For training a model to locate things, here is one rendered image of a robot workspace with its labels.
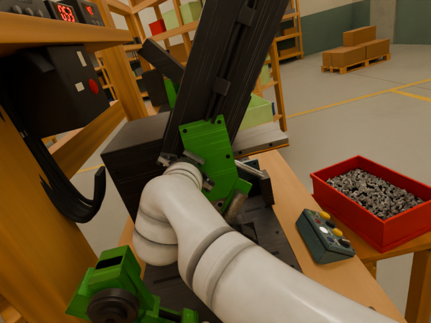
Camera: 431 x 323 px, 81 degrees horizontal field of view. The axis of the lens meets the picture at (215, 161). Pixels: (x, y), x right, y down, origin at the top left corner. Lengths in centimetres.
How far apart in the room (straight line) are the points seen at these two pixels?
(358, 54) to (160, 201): 659
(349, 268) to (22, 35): 76
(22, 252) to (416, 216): 90
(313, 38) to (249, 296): 1028
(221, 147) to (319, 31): 993
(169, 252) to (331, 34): 1051
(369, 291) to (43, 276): 63
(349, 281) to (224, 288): 49
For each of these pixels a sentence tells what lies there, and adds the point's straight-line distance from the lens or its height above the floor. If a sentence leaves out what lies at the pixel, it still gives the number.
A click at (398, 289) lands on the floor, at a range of 184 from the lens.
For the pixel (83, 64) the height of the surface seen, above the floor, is 146.
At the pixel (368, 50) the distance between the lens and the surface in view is 691.
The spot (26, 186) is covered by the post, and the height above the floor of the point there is 129.
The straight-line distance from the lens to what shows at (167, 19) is 414.
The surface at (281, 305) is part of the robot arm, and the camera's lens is 20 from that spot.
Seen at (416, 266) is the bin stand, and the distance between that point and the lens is 107.
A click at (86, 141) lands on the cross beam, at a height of 123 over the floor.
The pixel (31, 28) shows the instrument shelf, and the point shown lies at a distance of 51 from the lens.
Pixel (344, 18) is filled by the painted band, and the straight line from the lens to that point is 1085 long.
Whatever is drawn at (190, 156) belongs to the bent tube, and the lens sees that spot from 60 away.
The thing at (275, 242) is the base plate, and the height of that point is 90.
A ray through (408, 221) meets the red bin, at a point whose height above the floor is 88.
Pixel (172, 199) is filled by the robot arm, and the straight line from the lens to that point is 27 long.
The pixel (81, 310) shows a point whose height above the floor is 111.
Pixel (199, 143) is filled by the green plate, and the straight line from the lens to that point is 64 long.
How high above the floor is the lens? 145
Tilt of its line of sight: 26 degrees down
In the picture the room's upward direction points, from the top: 15 degrees counter-clockwise
